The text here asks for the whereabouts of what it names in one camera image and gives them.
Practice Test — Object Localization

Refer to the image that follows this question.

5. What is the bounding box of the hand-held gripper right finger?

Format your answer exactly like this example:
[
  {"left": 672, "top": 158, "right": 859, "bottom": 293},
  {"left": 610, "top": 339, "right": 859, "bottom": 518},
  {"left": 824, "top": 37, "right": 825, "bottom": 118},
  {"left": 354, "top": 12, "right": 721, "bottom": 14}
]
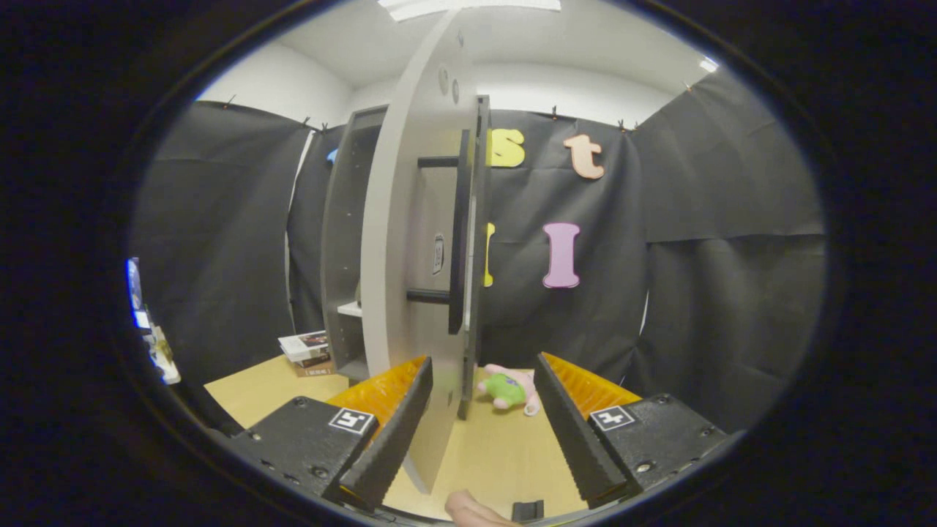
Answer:
[{"left": 533, "top": 352, "right": 744, "bottom": 509}]

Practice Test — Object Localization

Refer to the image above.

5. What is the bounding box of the white and gold object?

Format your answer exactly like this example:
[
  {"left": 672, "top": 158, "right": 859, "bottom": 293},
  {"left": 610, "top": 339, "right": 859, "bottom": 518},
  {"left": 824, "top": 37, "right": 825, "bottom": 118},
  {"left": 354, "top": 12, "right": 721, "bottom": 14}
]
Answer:
[{"left": 143, "top": 326, "right": 182, "bottom": 386}]

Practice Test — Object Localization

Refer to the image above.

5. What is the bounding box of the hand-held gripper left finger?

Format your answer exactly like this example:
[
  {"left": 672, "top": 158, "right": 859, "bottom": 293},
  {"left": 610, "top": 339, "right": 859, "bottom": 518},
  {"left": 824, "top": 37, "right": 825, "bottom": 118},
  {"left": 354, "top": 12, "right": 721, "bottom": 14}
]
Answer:
[{"left": 220, "top": 356, "right": 434, "bottom": 512}]

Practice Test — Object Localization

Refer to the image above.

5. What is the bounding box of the long ceiling light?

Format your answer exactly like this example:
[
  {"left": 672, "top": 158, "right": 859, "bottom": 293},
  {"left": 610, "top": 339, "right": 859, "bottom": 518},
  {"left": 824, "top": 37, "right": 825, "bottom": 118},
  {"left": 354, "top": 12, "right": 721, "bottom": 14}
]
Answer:
[{"left": 377, "top": 0, "right": 563, "bottom": 21}]

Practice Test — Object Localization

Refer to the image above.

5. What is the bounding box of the pink and green plush toy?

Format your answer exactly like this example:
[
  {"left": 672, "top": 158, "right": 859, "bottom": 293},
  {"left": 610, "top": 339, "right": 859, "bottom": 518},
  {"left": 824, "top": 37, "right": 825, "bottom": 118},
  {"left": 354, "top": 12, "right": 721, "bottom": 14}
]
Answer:
[{"left": 477, "top": 364, "right": 542, "bottom": 416}]

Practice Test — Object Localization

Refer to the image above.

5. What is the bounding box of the grey shoe cabinet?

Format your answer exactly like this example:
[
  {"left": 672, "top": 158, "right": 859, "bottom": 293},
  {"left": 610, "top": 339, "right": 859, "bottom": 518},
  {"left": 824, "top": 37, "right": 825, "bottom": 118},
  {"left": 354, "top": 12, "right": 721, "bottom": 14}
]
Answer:
[{"left": 320, "top": 95, "right": 491, "bottom": 422}]

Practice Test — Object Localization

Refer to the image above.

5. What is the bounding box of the light grey shoe cabinet door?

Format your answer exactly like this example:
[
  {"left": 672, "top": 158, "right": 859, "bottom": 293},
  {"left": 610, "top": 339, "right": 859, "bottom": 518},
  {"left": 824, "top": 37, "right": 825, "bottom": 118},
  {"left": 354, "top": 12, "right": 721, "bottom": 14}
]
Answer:
[{"left": 361, "top": 9, "right": 480, "bottom": 493}]

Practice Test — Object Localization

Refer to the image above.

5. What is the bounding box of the computer monitor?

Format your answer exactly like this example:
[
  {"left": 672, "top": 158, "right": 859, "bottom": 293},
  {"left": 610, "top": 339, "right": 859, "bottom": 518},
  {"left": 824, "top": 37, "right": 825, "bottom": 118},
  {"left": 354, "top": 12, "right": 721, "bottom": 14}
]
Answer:
[{"left": 126, "top": 258, "right": 151, "bottom": 330}]

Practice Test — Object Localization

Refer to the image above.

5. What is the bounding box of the white book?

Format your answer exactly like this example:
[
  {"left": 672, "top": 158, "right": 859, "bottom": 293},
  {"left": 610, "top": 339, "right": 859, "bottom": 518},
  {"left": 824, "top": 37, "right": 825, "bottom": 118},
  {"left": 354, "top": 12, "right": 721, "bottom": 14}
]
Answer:
[{"left": 278, "top": 331, "right": 329, "bottom": 362}]

